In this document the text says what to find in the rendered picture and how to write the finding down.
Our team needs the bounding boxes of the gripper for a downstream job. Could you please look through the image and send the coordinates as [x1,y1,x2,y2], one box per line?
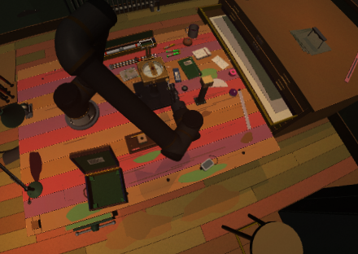
[168,89,181,105]

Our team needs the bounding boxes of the black compass stand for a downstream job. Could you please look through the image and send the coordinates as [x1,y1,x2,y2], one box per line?
[132,79,177,111]

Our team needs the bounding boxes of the brass staff compass body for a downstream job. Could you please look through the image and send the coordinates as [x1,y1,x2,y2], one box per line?
[136,56,170,85]

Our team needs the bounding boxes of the brass compass vane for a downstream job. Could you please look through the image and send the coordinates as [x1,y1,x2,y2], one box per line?
[144,46,158,62]

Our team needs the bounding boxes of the green book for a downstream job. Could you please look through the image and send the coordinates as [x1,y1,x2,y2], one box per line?
[177,57,203,81]

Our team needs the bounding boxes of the white protractor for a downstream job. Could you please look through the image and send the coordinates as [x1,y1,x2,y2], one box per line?
[212,78,229,90]

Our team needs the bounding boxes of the white notebook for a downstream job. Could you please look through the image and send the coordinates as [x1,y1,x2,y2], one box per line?
[191,46,212,61]

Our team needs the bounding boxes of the grey square plate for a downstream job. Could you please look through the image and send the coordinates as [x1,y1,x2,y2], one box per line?
[119,68,138,82]

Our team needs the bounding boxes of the white paper card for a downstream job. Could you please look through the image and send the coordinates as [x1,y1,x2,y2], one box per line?
[211,55,230,70]

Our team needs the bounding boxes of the brown wooden plaque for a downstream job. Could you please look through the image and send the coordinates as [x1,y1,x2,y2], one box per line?
[124,133,158,155]

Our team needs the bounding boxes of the grey mug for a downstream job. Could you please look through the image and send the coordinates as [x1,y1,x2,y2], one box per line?
[186,24,200,39]

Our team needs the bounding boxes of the red and white tube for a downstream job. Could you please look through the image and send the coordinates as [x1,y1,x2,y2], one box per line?
[103,39,156,57]

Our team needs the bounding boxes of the open plan chest drawer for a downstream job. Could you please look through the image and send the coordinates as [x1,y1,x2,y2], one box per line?
[197,5,312,135]

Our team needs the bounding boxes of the open green lined case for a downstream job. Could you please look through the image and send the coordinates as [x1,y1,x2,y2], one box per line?
[68,144,129,212]

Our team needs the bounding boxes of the brown plan chest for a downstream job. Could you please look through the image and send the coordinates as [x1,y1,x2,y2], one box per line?
[197,0,358,138]

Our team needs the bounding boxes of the grey green clip folder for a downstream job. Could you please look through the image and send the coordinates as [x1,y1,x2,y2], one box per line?
[290,26,333,56]

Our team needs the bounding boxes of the green bench vise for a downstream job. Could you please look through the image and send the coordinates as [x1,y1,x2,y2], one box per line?
[64,210,119,236]

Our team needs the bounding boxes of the green desk lamp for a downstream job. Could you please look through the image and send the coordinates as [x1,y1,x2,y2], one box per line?
[0,161,45,205]
[0,102,34,129]

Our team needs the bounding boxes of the red and black rods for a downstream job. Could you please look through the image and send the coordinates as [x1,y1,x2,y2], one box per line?
[0,74,15,103]

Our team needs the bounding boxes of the round wooden stool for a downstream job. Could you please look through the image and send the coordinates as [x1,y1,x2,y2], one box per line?
[220,212,304,254]

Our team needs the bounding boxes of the pink ruler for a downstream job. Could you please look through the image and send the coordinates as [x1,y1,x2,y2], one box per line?
[344,51,358,83]

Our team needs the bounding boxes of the small brown box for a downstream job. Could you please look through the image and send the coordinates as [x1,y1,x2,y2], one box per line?
[29,218,43,233]

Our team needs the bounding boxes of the dark post with tan block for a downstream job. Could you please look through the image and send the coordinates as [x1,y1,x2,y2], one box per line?
[194,75,215,107]

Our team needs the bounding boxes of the grey bead chain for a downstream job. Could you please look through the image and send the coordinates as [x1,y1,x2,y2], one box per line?
[108,58,144,71]

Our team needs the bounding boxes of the grey round base plate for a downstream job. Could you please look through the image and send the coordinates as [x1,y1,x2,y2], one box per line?
[64,99,100,130]

